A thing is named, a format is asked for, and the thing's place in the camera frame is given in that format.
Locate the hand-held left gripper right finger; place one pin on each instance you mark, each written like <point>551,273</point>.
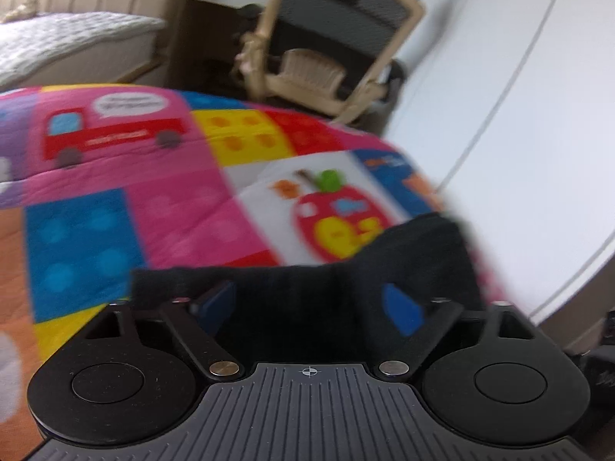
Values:
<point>402,309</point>

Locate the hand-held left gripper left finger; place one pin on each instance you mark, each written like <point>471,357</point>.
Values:
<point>214,305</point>

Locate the black garment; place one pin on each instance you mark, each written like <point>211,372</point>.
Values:
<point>298,297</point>

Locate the colourful cartoon play mat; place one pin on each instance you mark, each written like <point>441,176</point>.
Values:
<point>168,211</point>

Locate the beige mesh office chair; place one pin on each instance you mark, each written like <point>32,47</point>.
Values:
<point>307,65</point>

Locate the white quilted mattress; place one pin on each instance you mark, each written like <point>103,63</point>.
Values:
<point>72,38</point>

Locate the small beige toy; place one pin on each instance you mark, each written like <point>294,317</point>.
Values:
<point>21,12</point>

